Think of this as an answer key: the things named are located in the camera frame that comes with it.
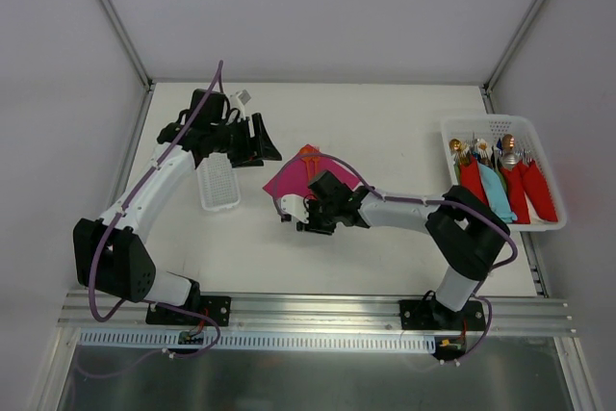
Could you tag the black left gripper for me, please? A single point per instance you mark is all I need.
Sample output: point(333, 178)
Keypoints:
point(246, 140)

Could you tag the pink paper napkin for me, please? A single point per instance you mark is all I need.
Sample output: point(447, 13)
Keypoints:
point(293, 179)

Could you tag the orange plastic spoon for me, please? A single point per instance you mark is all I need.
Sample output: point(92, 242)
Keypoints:
point(306, 157)

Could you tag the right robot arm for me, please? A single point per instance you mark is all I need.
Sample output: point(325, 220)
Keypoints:
point(468, 234)

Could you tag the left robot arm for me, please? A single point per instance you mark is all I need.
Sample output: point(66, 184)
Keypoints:
point(110, 252)

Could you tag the small white plastic basket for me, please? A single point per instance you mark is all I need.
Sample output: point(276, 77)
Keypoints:
point(218, 184)

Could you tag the silver spoon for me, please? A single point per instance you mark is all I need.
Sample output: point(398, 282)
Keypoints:
point(510, 159)

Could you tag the copper spoon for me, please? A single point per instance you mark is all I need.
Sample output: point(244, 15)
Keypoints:
point(508, 143)

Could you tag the large white plastic basket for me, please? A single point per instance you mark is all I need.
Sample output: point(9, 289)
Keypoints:
point(465, 137)

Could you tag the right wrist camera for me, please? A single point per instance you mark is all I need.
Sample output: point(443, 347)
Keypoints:
point(326, 186)

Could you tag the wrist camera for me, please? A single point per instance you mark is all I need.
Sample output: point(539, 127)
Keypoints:
point(326, 186)
point(212, 111)

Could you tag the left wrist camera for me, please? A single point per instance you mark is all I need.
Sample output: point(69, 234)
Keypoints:
point(212, 111)

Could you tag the aluminium frame rail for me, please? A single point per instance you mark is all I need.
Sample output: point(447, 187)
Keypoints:
point(511, 316)

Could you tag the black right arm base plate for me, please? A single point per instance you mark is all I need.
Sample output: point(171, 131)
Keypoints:
point(429, 314)

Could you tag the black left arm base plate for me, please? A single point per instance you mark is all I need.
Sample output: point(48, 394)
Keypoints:
point(215, 307)

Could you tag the white slotted cable duct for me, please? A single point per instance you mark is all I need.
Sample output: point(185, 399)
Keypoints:
point(245, 340)

